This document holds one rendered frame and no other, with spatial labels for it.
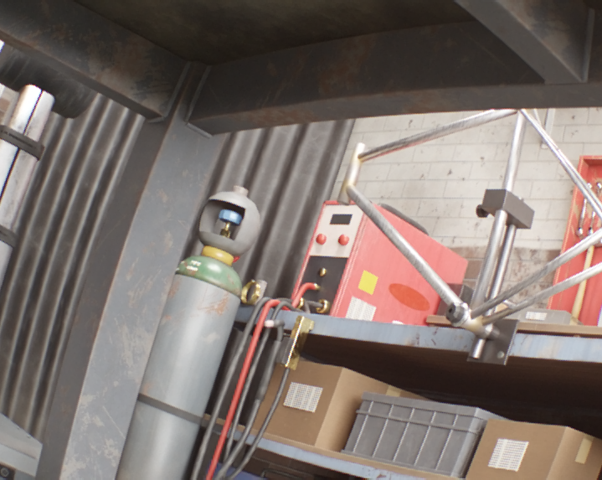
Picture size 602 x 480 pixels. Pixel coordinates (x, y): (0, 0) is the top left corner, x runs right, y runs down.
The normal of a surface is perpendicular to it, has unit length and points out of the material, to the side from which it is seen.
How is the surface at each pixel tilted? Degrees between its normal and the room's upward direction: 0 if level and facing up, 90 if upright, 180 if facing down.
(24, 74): 138
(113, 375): 90
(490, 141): 90
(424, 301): 90
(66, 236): 89
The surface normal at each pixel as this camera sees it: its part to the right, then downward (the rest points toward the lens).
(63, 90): 0.24, 0.62
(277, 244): -0.14, -0.28
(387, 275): 0.62, 0.02
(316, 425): -0.77, -0.39
